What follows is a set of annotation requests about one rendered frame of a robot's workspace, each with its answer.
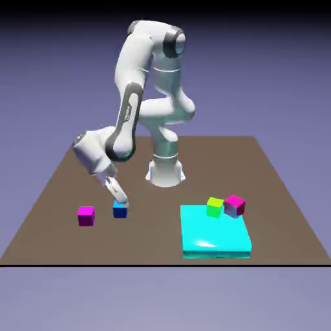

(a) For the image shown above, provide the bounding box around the small green cube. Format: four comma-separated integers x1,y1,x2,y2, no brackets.
206,197,224,219

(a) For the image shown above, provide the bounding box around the small blue cube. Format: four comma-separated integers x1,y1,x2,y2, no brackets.
112,200,129,219

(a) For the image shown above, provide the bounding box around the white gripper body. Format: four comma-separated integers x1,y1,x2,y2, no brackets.
104,176,129,204

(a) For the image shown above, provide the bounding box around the small pink cube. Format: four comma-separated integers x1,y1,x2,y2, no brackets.
223,194,246,219

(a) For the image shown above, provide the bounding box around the large cyan box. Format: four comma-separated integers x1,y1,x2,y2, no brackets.
180,204,252,259

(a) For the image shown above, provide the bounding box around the small magenta cube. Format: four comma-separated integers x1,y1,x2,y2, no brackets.
77,206,96,227

